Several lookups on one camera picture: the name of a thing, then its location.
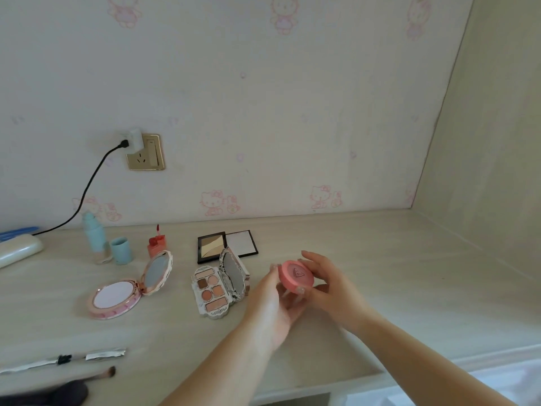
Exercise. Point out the pink round powder compact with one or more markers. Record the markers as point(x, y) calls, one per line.
point(122, 293)

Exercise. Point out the silver double-ended makeup tool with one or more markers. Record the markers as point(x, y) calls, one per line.
point(63, 359)

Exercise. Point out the white floral eyeshadow palette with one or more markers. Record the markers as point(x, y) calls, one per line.
point(215, 289)

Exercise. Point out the person's right hand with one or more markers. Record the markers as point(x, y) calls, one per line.
point(338, 295)

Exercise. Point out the person's right thumb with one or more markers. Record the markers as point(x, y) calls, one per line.
point(320, 289)

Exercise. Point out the gold wall socket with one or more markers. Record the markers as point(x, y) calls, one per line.
point(148, 153)

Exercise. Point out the brown-tipped makeup brush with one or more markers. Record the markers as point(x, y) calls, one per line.
point(95, 375)

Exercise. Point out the blue plastic item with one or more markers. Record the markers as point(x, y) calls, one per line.
point(17, 233)

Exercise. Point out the white charger plug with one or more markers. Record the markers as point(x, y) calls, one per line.
point(134, 140)

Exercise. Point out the white bedding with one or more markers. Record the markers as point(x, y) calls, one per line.
point(486, 386)

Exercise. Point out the person's left forearm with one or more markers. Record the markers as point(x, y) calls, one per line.
point(224, 367)

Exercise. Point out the teal bottle cap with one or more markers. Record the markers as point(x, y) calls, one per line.
point(121, 250)

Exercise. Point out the person's right forearm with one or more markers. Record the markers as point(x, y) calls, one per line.
point(422, 365)

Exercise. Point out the white oblong case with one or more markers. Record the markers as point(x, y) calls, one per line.
point(19, 250)

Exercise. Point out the black contour palette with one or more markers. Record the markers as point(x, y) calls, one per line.
point(226, 246)

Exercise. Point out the pink round blush compact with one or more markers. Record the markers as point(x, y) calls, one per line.
point(296, 275)

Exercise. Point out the orange-red lip gloss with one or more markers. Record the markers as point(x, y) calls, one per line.
point(155, 245)

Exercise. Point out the person's left thumb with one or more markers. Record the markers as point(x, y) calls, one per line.
point(275, 275)

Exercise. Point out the person's left hand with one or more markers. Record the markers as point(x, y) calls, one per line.
point(266, 310)

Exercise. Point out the teal makeup bottle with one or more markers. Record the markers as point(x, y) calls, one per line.
point(95, 238)

